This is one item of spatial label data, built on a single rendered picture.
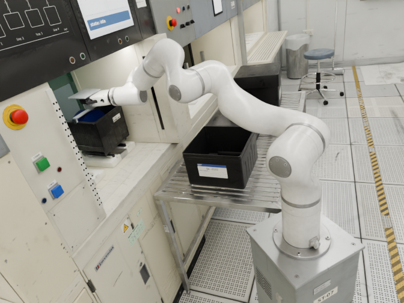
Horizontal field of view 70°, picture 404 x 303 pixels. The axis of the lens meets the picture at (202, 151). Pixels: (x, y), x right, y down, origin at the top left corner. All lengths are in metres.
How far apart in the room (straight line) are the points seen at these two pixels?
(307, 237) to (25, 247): 0.83
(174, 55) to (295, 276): 0.78
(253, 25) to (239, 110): 3.44
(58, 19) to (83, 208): 0.61
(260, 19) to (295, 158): 3.58
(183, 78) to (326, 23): 4.56
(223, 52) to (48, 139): 2.11
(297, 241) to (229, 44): 2.10
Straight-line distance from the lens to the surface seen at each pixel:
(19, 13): 0.97
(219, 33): 2.80
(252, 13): 4.25
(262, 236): 1.10
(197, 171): 1.33
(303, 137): 0.80
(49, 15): 1.04
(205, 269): 2.01
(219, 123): 1.69
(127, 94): 1.31
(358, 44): 5.44
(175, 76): 0.91
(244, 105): 0.87
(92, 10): 1.17
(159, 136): 1.58
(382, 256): 2.12
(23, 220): 0.95
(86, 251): 1.14
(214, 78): 0.97
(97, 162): 1.54
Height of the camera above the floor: 1.56
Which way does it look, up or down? 29 degrees down
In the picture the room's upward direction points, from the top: 12 degrees counter-clockwise
